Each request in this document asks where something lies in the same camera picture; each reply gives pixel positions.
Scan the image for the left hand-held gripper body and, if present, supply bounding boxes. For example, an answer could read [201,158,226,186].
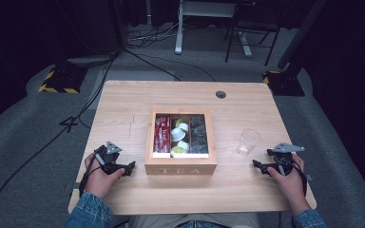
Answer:
[94,141,126,176]

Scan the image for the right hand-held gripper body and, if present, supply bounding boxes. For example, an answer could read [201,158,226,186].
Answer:
[262,142,306,177]

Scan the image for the wooden box with glass lid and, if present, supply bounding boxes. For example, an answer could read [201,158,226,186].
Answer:
[144,108,219,176]

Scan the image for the person's left hand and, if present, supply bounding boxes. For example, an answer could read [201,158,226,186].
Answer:
[84,153,126,200]

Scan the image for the person's right hand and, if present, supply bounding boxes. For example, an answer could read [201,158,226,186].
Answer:
[267,153,310,214]

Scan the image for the clear glass cup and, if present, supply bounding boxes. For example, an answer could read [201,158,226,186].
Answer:
[237,128,262,157]

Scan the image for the pile of red sachets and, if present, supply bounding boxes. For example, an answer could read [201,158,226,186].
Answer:
[153,114,172,154]

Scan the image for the yellow black striped stand base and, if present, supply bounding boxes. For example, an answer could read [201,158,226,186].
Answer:
[261,69,306,97]
[38,66,88,95]

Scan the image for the person's lap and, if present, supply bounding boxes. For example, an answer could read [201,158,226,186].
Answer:
[127,212,261,228]

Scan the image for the black stand pole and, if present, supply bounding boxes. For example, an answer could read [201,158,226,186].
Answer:
[277,0,331,71]

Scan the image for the black chair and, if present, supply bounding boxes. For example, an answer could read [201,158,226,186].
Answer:
[223,0,283,67]

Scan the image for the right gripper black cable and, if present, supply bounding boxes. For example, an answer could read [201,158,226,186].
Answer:
[284,156,309,197]

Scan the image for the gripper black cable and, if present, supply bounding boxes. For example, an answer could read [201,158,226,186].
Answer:
[284,156,309,197]
[78,154,104,198]

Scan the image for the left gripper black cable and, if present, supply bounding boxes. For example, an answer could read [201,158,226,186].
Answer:
[78,154,104,198]

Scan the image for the long black floor cable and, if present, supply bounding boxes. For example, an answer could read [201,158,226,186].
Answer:
[0,51,122,228]

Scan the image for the thin black floor cable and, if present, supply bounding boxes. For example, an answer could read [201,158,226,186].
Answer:
[123,47,217,83]

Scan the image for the bundle of floor cables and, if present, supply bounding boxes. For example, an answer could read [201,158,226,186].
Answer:
[125,17,188,50]

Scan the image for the white desk frame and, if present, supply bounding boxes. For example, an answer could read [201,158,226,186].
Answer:
[174,0,255,59]

